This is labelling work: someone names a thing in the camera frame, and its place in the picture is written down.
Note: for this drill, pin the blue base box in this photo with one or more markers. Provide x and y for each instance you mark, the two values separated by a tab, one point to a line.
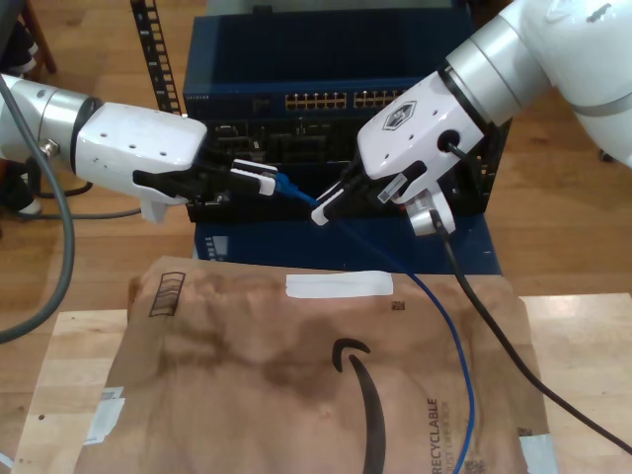
296	242

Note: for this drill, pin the black rack server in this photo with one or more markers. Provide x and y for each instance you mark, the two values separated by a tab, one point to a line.
296	143

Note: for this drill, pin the long white tape strip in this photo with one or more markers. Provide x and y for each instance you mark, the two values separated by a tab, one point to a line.
340	285

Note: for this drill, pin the brown wooden chair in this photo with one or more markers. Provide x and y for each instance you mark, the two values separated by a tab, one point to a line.
45	49

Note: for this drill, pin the person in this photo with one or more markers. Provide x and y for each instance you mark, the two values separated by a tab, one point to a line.
20	49

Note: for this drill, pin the brown packing paper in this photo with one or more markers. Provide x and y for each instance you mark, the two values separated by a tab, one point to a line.
247	419

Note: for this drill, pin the white tape with label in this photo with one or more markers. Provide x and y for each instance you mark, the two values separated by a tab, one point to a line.
106	419

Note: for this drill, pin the white tape patch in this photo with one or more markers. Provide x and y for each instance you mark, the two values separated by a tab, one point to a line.
538	451

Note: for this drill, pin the black rack frame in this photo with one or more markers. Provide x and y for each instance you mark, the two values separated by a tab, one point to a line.
158	59

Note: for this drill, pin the blue network switch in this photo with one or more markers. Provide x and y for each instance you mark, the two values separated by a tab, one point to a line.
296	49

